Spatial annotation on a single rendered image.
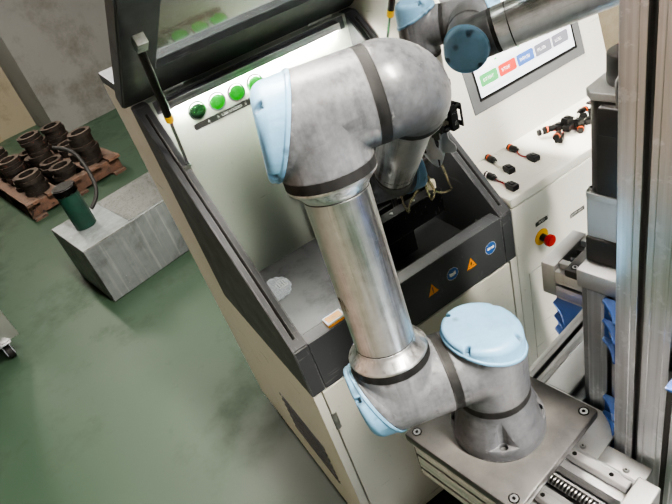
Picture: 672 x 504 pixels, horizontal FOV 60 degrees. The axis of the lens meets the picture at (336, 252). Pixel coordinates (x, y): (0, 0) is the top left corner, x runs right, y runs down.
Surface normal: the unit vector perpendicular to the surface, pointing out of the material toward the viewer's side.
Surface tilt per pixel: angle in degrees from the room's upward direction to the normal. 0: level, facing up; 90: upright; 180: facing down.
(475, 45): 90
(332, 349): 90
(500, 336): 8
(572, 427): 0
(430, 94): 90
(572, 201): 90
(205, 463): 0
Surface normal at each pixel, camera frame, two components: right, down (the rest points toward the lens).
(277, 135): 0.09, 0.27
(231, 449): -0.26, -0.78
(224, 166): 0.52, 0.38
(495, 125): 0.44, 0.18
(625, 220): -0.72, 0.55
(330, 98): 0.05, 0.02
